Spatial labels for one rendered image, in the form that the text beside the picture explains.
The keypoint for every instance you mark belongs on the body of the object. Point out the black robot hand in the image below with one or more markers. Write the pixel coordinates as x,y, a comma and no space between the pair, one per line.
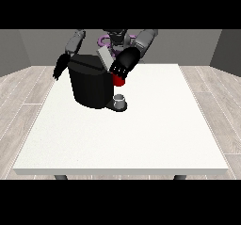
60,65
126,61

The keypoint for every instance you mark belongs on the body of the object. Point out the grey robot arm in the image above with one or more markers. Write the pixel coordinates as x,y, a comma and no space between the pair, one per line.
144,42
74,42

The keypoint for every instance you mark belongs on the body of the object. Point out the red pod holder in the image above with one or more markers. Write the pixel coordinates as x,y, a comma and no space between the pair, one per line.
118,81

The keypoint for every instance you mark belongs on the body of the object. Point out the grey robot trunk purple rings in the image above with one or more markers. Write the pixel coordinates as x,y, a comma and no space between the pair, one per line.
113,41

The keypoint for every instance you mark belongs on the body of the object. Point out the pale grey machine lid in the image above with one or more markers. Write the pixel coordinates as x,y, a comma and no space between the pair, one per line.
105,57

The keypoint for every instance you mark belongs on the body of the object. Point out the black coffee machine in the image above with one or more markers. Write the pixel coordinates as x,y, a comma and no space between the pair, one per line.
89,83

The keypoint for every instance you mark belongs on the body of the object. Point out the small grey cup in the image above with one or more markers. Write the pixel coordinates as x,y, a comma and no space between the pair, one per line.
119,100

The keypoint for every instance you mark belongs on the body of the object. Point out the dark table leg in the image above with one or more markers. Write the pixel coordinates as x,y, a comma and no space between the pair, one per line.
61,177
179,177

